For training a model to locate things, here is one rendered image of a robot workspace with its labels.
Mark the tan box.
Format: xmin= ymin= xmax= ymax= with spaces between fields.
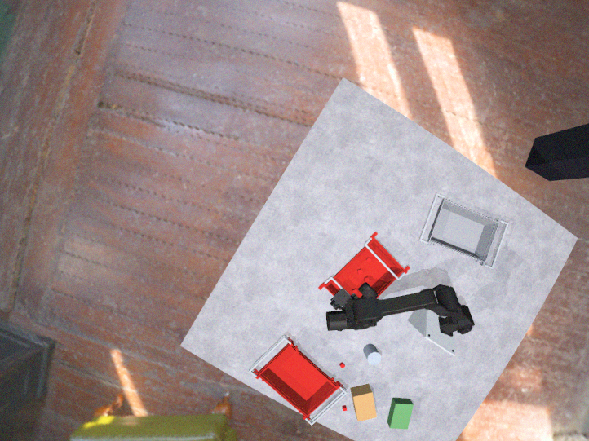
xmin=350 ymin=384 xmax=377 ymax=421

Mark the green flat block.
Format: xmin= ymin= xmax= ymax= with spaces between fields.
xmin=387 ymin=398 xmax=414 ymax=430

